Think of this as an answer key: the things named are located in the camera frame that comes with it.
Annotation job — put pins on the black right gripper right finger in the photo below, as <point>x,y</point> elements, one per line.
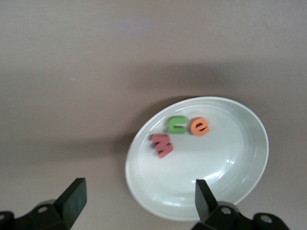
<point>206,203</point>

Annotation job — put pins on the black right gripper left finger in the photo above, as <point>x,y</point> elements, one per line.
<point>72,201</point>

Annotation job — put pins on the red foam letter w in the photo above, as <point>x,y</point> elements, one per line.
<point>161,146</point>

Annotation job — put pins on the orange foam letter e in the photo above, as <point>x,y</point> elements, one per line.
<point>195,131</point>

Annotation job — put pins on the green foam letter u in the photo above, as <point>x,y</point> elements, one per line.
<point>171,125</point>

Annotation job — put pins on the beige brown plate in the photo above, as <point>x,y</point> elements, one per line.
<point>216,155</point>

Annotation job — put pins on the brown table cover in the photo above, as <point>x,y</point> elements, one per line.
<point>72,72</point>

